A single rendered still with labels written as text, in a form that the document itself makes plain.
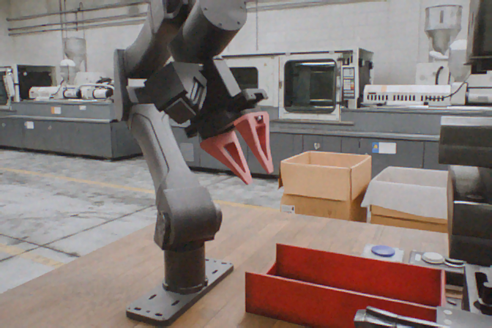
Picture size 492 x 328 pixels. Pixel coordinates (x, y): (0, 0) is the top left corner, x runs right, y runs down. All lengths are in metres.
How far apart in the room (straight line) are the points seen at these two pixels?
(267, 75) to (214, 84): 4.87
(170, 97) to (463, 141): 0.28
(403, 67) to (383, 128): 2.07
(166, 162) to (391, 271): 0.37
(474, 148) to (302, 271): 0.44
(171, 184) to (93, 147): 6.86
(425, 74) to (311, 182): 3.05
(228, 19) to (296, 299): 0.35
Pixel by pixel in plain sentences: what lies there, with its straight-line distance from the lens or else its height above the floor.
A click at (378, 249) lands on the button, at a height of 0.94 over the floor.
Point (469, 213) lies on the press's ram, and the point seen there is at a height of 1.13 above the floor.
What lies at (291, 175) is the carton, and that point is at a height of 0.64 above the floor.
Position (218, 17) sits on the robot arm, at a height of 1.28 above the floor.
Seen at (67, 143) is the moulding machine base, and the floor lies 0.25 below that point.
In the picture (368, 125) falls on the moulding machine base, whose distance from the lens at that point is 4.92.
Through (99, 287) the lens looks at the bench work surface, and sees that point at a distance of 0.71.
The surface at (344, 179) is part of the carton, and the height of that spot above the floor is 0.65.
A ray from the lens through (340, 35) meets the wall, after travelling 7.10.
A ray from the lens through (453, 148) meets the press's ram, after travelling 0.29.
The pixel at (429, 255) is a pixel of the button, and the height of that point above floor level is 0.94.
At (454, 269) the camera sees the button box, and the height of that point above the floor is 0.93.
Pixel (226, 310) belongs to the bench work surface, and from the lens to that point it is 0.61.
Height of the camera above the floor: 1.21
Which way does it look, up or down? 9 degrees down
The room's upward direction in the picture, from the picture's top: straight up
